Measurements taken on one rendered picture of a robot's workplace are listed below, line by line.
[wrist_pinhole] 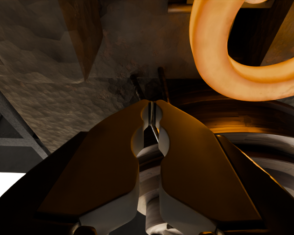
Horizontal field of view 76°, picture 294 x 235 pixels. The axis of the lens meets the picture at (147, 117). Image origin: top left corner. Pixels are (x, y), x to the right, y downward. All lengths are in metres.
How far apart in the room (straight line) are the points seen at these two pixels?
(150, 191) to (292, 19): 0.33
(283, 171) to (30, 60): 0.37
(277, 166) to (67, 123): 0.47
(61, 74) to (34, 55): 0.03
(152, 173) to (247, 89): 0.20
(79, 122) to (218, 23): 0.43
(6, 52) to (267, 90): 0.27
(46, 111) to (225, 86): 0.43
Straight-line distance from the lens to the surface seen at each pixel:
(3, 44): 0.21
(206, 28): 0.19
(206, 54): 0.21
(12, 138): 6.42
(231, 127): 0.28
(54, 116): 0.54
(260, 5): 0.33
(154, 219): 0.38
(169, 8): 0.25
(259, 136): 0.30
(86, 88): 0.43
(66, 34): 0.18
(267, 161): 0.33
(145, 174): 0.34
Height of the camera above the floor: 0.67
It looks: 50 degrees up
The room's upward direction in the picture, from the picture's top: 179 degrees clockwise
